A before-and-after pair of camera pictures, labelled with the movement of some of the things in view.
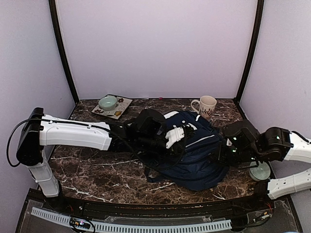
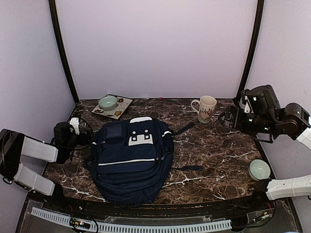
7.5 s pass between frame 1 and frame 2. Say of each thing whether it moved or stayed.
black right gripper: moved
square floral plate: stayed
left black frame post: stayed
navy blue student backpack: moved
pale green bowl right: stayed
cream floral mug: stayed
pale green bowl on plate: stayed
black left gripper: moved
